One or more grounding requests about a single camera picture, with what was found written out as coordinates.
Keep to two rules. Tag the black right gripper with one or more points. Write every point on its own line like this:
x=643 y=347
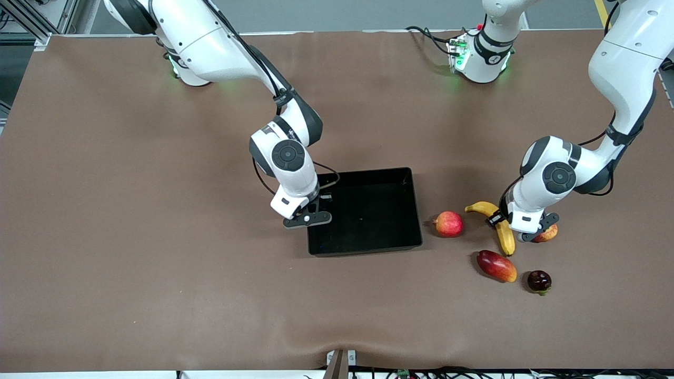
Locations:
x=319 y=196

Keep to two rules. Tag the red yellow apple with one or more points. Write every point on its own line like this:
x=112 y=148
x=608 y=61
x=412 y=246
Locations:
x=548 y=234

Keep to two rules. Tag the yellow banana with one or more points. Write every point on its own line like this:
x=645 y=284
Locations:
x=507 y=241

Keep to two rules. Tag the black rectangular plastic tray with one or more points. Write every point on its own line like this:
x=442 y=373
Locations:
x=368 y=216

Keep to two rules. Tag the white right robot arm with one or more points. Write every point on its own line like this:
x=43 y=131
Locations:
x=210 y=47

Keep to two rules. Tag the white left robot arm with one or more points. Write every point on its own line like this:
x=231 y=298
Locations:
x=626 y=63

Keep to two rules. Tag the red pomegranate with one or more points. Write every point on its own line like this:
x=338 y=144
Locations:
x=449 y=224

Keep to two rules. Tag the red yellow mango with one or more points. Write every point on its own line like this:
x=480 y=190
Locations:
x=496 y=266

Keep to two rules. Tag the dark purple mangosteen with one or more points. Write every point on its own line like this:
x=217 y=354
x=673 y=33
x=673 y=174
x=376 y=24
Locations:
x=539 y=280

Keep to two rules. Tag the brown table mat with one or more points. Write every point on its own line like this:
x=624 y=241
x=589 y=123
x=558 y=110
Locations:
x=158 y=263

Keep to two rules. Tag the small green connector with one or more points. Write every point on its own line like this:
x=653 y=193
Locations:
x=404 y=373

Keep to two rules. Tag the grey metal bracket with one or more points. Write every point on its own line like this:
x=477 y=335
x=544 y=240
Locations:
x=352 y=358

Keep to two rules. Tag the brown mount post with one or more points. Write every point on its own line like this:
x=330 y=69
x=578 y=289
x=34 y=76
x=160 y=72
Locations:
x=337 y=368

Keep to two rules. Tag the aluminium frame profile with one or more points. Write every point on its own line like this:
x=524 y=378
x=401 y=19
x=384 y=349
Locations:
x=37 y=21

